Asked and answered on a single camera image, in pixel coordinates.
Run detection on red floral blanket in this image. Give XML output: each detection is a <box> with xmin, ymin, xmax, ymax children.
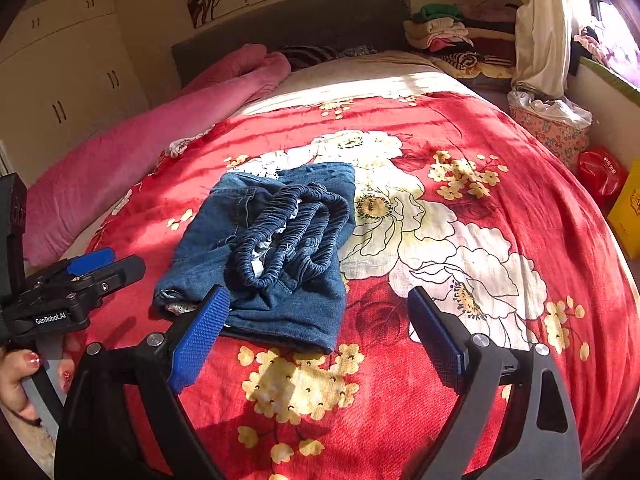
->
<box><xmin>85</xmin><ymin>91</ymin><xmax>640</xmax><ymax>480</ymax></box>

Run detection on window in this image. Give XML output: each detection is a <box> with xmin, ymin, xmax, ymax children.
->
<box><xmin>570</xmin><ymin>0</ymin><xmax>640</xmax><ymax>61</ymax></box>

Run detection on grey bed headboard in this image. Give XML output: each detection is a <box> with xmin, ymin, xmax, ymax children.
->
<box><xmin>171</xmin><ymin>0</ymin><xmax>413</xmax><ymax>88</ymax></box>

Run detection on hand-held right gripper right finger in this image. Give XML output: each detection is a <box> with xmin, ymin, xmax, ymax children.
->
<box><xmin>406</xmin><ymin>286</ymin><xmax>583</xmax><ymax>480</ymax></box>

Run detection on yellow box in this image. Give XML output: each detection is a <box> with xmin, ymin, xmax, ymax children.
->
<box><xmin>607</xmin><ymin>157</ymin><xmax>640</xmax><ymax>261</ymax></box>

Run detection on red bag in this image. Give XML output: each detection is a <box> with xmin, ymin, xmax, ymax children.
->
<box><xmin>577</xmin><ymin>146</ymin><xmax>629</xmax><ymax>211</ymax></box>

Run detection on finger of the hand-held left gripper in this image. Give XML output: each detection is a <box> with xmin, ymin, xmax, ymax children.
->
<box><xmin>72</xmin><ymin>254</ymin><xmax>147</xmax><ymax>308</ymax></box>
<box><xmin>65</xmin><ymin>248</ymin><xmax>115</xmax><ymax>277</ymax></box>

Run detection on floral fabric basket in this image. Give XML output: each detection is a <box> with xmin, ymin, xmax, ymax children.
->
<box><xmin>507</xmin><ymin>89</ymin><xmax>596</xmax><ymax>173</ymax></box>

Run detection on cream wardrobe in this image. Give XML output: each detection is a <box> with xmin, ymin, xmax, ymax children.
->
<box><xmin>0</xmin><ymin>0</ymin><xmax>151</xmax><ymax>186</ymax></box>

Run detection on person's left hand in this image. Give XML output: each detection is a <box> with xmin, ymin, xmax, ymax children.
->
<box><xmin>0</xmin><ymin>344</ymin><xmax>77</xmax><ymax>423</ymax></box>

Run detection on purple cloth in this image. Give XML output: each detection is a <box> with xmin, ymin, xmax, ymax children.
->
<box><xmin>572</xmin><ymin>25</ymin><xmax>640</xmax><ymax>83</ymax></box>

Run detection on cream curtain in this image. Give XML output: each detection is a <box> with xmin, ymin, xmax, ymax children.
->
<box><xmin>510</xmin><ymin>0</ymin><xmax>575</xmax><ymax>98</ymax></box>

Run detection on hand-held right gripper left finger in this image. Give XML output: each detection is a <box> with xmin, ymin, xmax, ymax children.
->
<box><xmin>54</xmin><ymin>284</ymin><xmax>232</xmax><ymax>480</ymax></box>

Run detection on beige bed sheet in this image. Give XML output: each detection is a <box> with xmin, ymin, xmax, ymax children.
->
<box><xmin>240</xmin><ymin>52</ymin><xmax>501</xmax><ymax>116</ymax></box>

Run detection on stack of folded clothes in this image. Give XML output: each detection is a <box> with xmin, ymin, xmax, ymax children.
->
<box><xmin>404</xmin><ymin>2</ymin><xmax>518</xmax><ymax>81</ymax></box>

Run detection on blue denim pants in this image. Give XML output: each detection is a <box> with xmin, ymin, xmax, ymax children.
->
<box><xmin>152</xmin><ymin>161</ymin><xmax>357</xmax><ymax>356</ymax></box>

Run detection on striped pillow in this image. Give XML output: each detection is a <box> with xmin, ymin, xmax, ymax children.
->
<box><xmin>277</xmin><ymin>45</ymin><xmax>342</xmax><ymax>72</ymax></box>

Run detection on pink quilt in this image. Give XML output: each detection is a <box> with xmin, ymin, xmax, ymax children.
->
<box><xmin>25</xmin><ymin>44</ymin><xmax>292</xmax><ymax>267</ymax></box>

